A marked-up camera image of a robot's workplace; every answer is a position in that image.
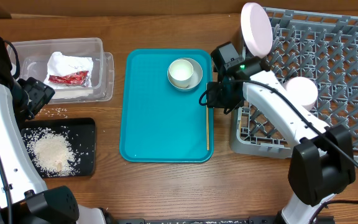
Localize scattered rice grains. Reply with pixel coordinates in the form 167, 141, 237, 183
38, 107, 68, 119

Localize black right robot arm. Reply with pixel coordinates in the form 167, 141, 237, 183
203, 42, 356, 223

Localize black tray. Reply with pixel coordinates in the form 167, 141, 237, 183
19, 118, 96, 178

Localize brown food crumb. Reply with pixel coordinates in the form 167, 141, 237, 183
57, 162, 62, 172

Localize white rice pile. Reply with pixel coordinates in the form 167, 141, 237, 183
23, 128, 78, 177

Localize red sauce packet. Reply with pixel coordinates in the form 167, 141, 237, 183
48, 70, 89, 86

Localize grey dishwasher rack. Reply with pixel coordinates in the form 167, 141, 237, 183
229, 6, 358, 171

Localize white paper cup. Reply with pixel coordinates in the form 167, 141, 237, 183
168, 58, 194, 88

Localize large pink plate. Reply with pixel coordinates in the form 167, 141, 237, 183
241, 2, 273, 58

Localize wooden chopstick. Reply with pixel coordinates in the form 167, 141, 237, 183
205, 82, 210, 151

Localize clear plastic bin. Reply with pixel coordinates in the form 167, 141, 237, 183
7, 37, 114, 104

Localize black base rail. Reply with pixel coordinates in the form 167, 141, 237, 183
116, 216, 277, 224

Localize grey bowl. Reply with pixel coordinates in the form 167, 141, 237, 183
167, 58, 203, 91

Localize teal plastic tray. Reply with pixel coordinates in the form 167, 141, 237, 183
119, 49, 214, 163

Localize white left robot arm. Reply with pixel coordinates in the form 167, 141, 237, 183
0, 37, 115, 223

